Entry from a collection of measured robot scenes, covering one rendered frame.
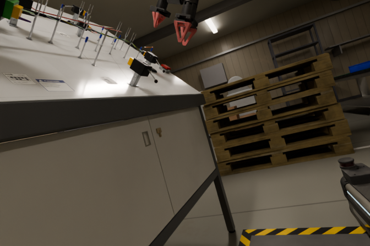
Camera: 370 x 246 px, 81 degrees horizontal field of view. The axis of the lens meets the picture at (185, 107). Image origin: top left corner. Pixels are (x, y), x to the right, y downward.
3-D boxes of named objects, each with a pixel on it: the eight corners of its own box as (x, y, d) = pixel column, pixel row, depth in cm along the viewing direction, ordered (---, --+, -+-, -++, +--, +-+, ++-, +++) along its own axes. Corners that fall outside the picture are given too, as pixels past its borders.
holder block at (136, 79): (146, 97, 79) (158, 74, 76) (123, 80, 83) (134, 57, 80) (152, 97, 83) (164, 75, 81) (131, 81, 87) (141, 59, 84)
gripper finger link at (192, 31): (172, 41, 85) (177, 17, 84) (178, 45, 92) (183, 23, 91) (188, 43, 83) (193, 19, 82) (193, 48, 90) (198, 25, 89)
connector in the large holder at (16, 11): (7, 13, 55) (11, -3, 54) (21, 18, 57) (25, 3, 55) (1, 16, 51) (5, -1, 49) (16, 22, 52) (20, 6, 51)
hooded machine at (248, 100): (263, 121, 641) (248, 74, 649) (264, 124, 582) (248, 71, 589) (238, 127, 665) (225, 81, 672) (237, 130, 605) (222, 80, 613)
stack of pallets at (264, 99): (328, 135, 291) (306, 65, 295) (362, 152, 200) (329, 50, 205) (228, 156, 334) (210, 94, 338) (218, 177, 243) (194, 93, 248)
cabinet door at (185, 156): (217, 168, 131) (199, 105, 133) (176, 215, 82) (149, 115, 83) (213, 168, 132) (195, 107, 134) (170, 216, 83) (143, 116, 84)
